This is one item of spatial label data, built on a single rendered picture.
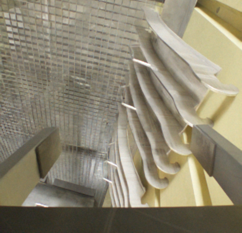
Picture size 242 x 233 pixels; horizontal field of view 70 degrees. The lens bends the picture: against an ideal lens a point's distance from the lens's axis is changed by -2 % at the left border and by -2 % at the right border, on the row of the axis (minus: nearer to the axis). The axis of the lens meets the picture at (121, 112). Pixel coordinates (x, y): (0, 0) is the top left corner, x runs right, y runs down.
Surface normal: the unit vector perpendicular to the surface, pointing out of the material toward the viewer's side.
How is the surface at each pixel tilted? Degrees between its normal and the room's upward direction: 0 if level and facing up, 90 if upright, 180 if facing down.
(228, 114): 90
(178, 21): 0
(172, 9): 0
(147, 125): 90
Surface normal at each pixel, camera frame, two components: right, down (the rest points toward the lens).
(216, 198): -0.97, -0.22
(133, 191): 0.18, -0.74
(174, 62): -0.95, 0.02
